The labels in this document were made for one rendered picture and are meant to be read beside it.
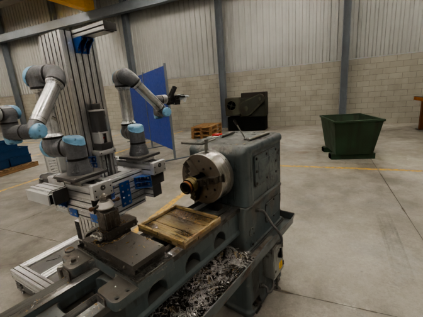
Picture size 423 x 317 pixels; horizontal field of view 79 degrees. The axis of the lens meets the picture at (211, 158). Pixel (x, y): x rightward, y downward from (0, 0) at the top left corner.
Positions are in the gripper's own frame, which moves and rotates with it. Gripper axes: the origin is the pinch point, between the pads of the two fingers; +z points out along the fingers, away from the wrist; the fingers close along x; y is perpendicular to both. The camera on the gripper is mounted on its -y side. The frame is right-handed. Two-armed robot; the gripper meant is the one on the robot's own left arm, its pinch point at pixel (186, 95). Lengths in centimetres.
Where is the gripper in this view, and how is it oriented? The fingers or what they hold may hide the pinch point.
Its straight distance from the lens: 242.1
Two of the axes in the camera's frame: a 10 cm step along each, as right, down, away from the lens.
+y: -0.1, 9.4, 3.5
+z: 7.9, -2.1, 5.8
